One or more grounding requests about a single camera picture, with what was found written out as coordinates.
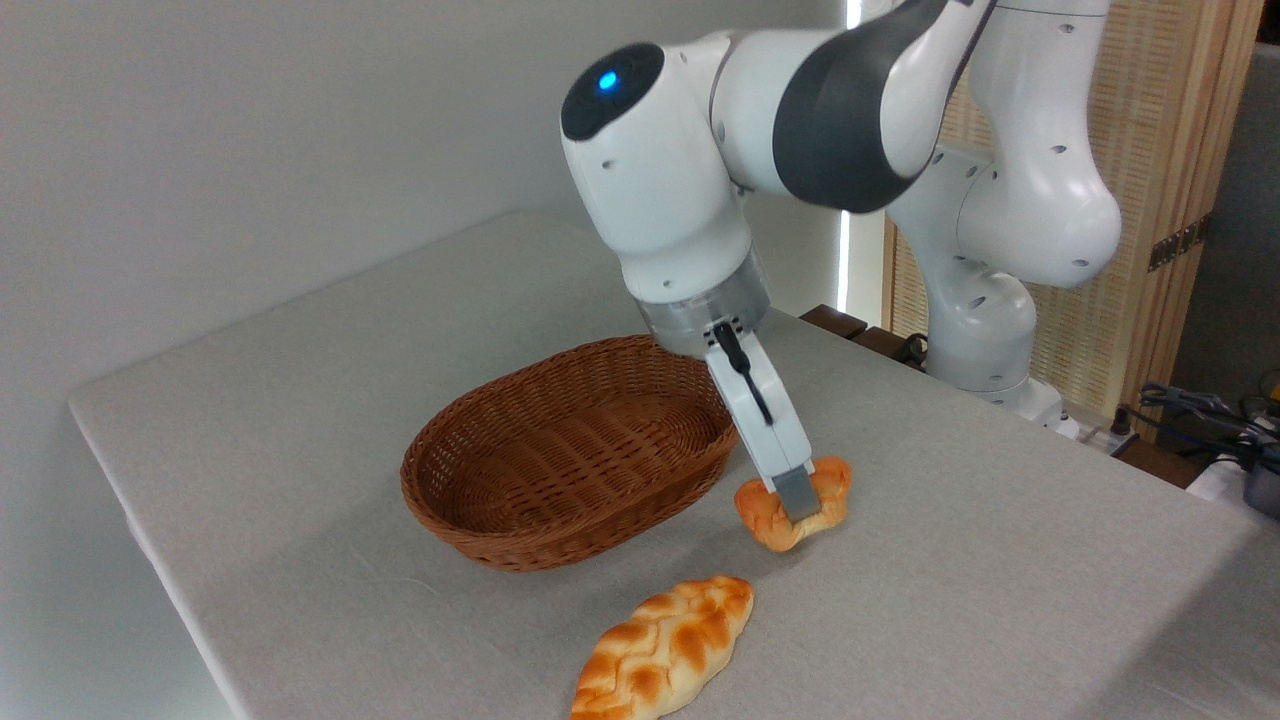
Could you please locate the bundle of dark cables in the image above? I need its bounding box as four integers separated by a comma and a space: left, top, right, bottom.
1110, 372, 1280, 473

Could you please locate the round orange bread bun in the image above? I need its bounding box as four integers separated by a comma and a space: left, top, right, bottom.
734, 455, 854, 554

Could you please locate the dark wooden furniture edge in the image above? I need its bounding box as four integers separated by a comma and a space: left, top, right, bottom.
799, 304, 931, 373

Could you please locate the braided golden bread loaf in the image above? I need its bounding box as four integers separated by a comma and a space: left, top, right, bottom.
569, 575, 756, 720

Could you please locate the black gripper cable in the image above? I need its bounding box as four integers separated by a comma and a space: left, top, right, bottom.
711, 321, 775, 427

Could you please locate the brown wicker oval basket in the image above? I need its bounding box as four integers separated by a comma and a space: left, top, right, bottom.
400, 334, 742, 573

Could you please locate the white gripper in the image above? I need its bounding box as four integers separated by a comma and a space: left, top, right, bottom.
704, 328, 824, 524

